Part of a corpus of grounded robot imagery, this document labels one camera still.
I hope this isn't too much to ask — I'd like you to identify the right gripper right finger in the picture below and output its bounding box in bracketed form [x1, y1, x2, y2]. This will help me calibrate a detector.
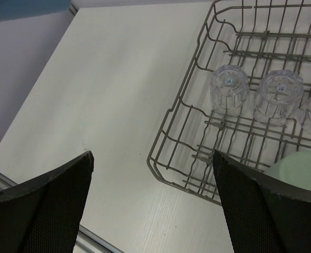
[212, 150, 311, 252]

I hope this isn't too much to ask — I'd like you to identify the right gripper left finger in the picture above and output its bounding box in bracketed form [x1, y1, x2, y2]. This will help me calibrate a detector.
[0, 151, 94, 252]

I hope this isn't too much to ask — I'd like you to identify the left aluminium frame post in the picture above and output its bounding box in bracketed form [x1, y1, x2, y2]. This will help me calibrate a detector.
[69, 1, 79, 16]

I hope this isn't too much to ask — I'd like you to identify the green plastic cup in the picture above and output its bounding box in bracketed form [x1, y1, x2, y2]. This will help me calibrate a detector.
[264, 151, 311, 191]

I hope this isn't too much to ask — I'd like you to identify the grey wire dish rack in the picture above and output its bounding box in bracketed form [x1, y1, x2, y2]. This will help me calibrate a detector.
[147, 1, 311, 204]

